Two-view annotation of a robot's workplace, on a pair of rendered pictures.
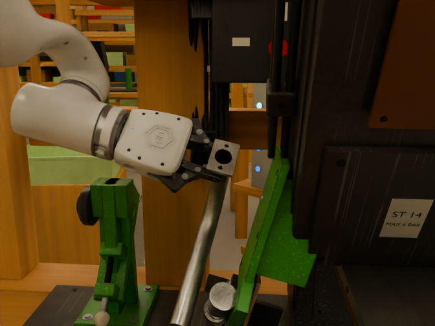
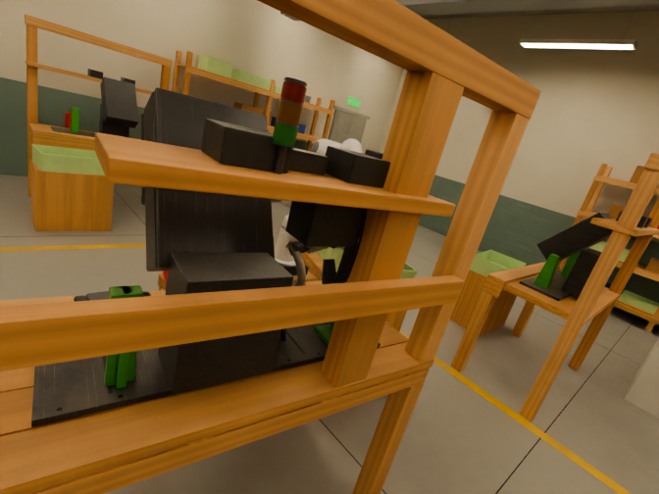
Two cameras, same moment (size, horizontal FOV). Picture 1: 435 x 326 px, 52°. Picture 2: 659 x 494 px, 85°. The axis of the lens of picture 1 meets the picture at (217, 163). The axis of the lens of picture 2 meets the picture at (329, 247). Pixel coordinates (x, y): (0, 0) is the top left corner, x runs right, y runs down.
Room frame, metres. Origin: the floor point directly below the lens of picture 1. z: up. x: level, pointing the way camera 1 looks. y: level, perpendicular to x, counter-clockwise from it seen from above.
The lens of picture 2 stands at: (1.61, -0.77, 1.66)
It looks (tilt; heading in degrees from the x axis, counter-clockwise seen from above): 18 degrees down; 135
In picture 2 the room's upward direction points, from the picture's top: 15 degrees clockwise
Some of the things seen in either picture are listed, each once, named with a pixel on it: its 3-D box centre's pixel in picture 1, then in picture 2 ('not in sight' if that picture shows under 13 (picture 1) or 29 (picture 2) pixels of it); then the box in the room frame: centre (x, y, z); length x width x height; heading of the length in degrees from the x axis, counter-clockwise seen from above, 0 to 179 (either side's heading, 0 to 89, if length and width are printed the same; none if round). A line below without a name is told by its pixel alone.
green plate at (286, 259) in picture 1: (283, 224); not in sight; (0.58, -0.09, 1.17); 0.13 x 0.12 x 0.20; 85
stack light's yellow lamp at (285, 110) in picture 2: not in sight; (289, 114); (0.93, -0.32, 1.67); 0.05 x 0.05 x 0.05
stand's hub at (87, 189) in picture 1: (87, 206); not in sight; (0.80, 0.25, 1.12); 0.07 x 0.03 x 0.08; 175
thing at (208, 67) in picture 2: not in sight; (256, 140); (-4.62, 2.78, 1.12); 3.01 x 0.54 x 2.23; 92
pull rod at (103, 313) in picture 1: (103, 307); not in sight; (0.71, 0.20, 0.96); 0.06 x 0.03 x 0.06; 175
